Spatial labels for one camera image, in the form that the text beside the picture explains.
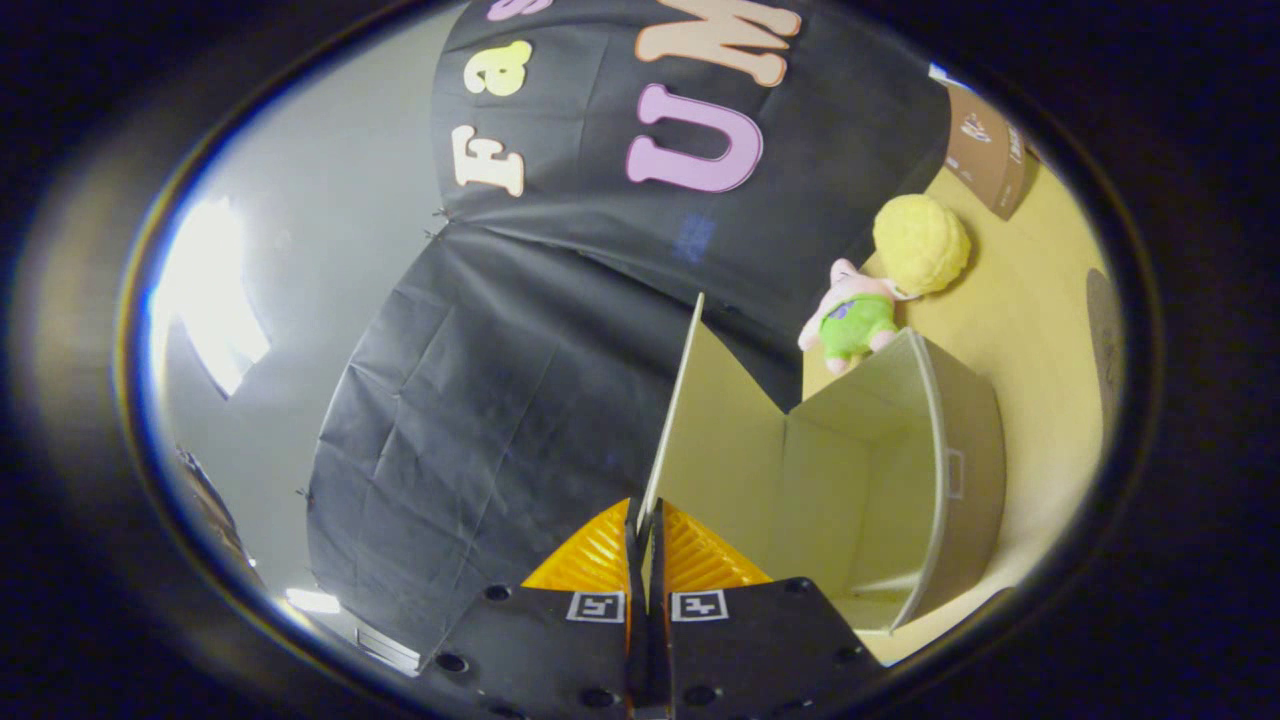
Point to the ceiling light panel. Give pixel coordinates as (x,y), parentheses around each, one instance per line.
(215,290)

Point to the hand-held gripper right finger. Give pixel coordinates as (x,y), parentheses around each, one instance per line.
(760,650)

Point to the yellow round plush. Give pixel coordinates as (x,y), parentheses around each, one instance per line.
(920,245)

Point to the brown book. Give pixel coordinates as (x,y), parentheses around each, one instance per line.
(985,150)

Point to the brown fuzzy shoe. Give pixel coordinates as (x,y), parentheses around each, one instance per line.
(1105,330)

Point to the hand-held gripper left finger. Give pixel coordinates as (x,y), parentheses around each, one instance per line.
(540,650)

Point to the black backdrop cloth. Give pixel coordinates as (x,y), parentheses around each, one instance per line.
(500,400)

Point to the pink plush toy green shorts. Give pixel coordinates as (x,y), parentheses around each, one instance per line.
(855,320)

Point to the beige fabric storage box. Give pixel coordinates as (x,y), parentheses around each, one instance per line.
(850,480)

